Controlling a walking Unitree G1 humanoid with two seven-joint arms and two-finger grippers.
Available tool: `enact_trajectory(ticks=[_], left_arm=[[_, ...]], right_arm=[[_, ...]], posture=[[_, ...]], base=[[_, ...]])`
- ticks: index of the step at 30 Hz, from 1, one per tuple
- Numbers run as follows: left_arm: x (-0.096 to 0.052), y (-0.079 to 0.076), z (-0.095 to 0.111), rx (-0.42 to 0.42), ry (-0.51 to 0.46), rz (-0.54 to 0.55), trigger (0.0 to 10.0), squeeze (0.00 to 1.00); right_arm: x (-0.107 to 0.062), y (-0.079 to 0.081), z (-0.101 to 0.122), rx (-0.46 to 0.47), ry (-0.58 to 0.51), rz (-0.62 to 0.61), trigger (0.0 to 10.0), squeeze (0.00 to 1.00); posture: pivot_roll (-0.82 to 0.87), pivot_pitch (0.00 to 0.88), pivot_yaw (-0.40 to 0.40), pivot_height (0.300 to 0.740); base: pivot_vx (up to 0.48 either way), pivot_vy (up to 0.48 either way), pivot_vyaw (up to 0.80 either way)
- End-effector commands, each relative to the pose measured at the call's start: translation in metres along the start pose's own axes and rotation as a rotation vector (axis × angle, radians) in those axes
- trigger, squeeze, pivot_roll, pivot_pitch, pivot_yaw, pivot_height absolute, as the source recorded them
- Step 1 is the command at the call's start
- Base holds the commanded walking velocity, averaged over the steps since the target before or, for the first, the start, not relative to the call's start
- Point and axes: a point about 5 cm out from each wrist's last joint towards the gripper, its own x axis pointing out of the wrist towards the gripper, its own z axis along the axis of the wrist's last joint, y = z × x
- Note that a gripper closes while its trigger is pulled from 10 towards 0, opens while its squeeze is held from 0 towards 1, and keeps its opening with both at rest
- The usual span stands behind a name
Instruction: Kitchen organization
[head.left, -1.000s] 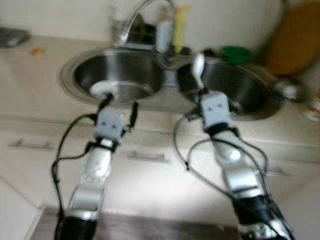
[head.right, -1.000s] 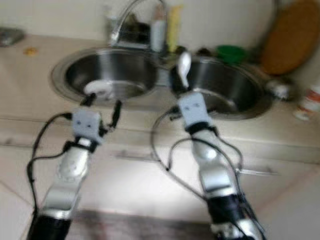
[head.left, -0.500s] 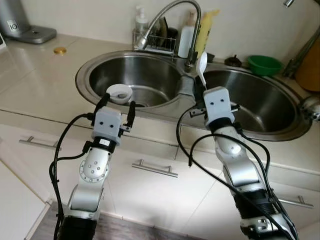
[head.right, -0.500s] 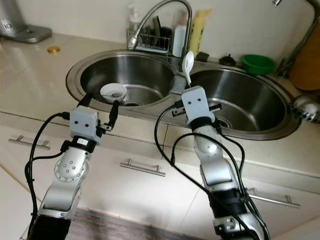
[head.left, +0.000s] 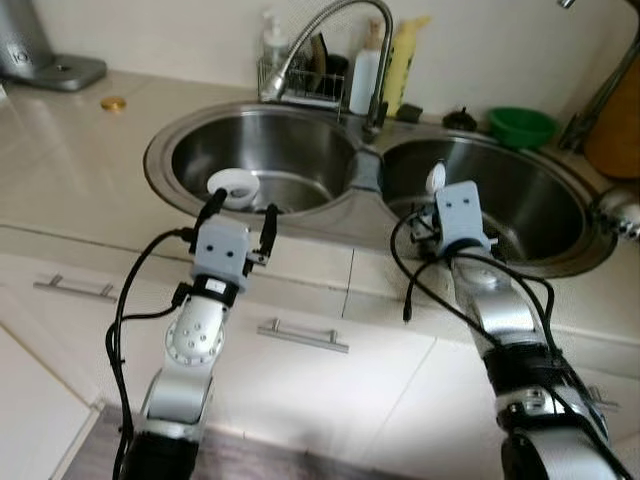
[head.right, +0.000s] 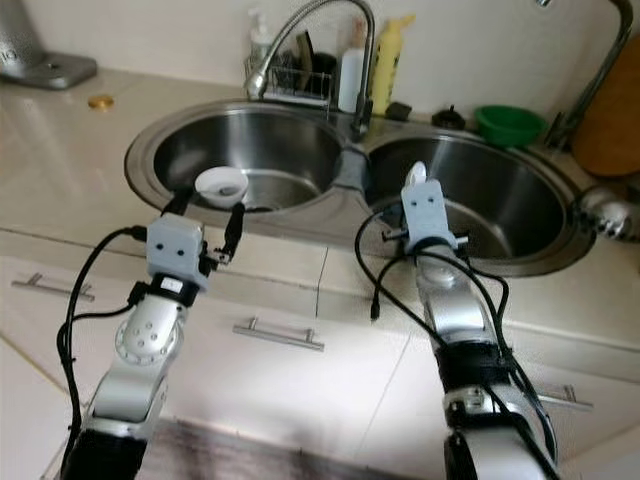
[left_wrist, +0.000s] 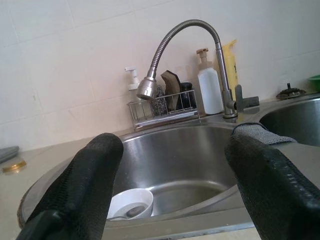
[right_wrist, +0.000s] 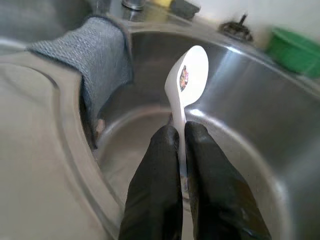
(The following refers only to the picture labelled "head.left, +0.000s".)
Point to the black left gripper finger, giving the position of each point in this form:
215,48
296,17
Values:
214,207
269,228

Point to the white ceramic spoon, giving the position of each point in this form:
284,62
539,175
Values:
436,178

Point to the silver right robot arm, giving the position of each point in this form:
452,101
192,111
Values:
500,310

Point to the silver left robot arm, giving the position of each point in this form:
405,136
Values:
195,340

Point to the small white bowl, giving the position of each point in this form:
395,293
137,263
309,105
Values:
235,188

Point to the stainless steel double sink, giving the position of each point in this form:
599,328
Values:
290,150

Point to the grey dish cloth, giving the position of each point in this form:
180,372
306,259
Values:
368,172

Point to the black sink plug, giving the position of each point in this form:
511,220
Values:
460,120

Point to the small black block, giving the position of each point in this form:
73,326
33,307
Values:
409,113

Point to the silver gooseneck spring faucet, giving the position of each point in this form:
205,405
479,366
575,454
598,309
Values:
377,120

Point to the green plastic bowl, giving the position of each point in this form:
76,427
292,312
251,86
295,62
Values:
522,128

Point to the small gold round lid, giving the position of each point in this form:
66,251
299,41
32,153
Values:
113,103

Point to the steel wool scrubber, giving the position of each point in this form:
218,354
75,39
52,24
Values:
297,75

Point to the white cabinet door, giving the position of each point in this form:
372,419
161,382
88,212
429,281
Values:
90,330
450,420
330,400

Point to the white bottle brown cap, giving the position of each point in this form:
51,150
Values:
365,80

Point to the yellow dish soap bottle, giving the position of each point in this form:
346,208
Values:
403,65

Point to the black cup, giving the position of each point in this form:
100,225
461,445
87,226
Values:
338,72

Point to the clear soap pump bottle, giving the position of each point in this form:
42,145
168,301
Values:
275,40

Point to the round wooden cutting board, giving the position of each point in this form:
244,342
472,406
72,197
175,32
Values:
620,130

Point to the grey appliance base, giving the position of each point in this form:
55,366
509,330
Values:
40,60

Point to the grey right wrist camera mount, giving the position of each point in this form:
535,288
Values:
460,215

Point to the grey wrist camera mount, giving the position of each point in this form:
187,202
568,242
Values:
222,250
460,215

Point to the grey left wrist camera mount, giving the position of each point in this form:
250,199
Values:
222,250

